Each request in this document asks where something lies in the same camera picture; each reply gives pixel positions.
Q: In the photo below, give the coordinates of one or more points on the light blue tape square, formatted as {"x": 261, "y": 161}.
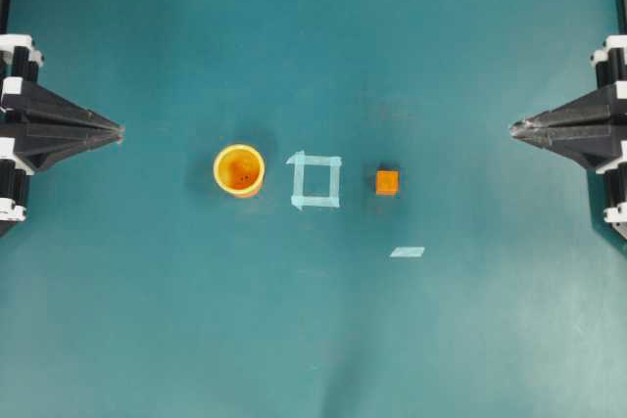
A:
{"x": 316, "y": 181}

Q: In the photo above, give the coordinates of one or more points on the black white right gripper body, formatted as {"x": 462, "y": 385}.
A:
{"x": 610, "y": 66}

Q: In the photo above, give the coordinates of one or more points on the small light blue tape strip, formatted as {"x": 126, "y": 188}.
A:
{"x": 407, "y": 252}

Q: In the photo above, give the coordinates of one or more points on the yellow orange plastic cup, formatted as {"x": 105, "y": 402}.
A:
{"x": 239, "y": 170}

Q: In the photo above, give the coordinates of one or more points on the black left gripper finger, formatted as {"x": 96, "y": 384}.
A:
{"x": 33, "y": 100}
{"x": 36, "y": 147}

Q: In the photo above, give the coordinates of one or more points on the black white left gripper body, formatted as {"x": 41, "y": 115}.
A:
{"x": 20, "y": 62}

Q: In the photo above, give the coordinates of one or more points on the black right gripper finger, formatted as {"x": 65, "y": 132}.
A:
{"x": 598, "y": 150}
{"x": 600, "y": 106}

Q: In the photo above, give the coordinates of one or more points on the orange wooden cube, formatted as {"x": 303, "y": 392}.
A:
{"x": 387, "y": 182}

